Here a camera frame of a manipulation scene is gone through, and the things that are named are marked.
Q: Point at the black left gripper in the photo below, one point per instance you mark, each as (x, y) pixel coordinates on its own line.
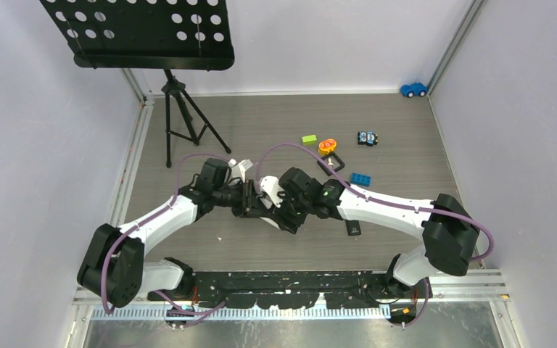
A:
(252, 205)

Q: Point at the red and white remote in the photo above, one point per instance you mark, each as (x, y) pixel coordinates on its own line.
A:
(272, 222)

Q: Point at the orange yellow toy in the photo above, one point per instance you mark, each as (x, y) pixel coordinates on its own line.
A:
(327, 146)

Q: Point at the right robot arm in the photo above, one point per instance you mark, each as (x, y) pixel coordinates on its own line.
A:
(447, 238)

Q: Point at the black remote control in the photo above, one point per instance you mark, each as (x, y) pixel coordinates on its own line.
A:
(353, 228)

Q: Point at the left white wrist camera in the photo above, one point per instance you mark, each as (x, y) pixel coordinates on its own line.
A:
(239, 169)

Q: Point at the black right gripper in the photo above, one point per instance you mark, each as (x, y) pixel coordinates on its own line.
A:
(280, 215)

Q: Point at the black tripod music stand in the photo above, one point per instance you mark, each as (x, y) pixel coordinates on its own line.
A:
(159, 35)

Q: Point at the lime green block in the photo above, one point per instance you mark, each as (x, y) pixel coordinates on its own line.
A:
(309, 140)

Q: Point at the blue flat brick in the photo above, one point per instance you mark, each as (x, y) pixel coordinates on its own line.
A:
(360, 179)

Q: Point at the blue toy car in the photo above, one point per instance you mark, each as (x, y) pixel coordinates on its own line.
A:
(414, 89)

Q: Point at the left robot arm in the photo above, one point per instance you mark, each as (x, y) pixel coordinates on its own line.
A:
(114, 266)

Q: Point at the black square frame box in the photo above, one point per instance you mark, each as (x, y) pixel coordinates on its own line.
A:
(331, 162)

